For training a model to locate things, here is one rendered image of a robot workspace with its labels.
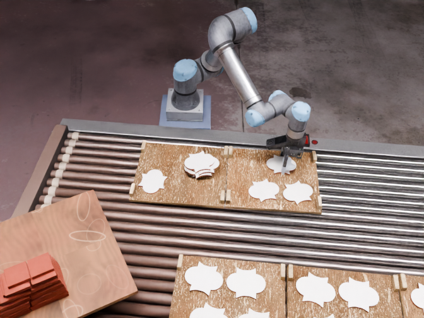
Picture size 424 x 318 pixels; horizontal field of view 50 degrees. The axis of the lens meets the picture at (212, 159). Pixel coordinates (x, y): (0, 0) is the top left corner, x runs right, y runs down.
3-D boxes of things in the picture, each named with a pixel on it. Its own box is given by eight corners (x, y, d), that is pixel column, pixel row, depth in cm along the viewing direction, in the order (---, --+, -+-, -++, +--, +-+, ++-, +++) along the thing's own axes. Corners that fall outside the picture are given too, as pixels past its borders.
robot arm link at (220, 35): (201, 17, 184) (260, 124, 181) (223, 10, 188) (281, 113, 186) (192, 31, 194) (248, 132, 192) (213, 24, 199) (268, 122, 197)
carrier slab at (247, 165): (228, 149, 220) (228, 147, 219) (314, 154, 219) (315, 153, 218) (225, 208, 196) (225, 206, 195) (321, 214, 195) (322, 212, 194)
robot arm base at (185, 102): (173, 90, 247) (172, 76, 239) (200, 93, 246) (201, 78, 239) (169, 109, 237) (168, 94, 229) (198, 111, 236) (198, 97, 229)
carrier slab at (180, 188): (143, 144, 222) (143, 142, 220) (228, 150, 220) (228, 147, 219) (129, 201, 198) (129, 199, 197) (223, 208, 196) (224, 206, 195)
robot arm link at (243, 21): (185, 67, 238) (223, 9, 188) (209, 57, 244) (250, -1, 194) (197, 87, 237) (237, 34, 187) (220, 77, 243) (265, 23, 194)
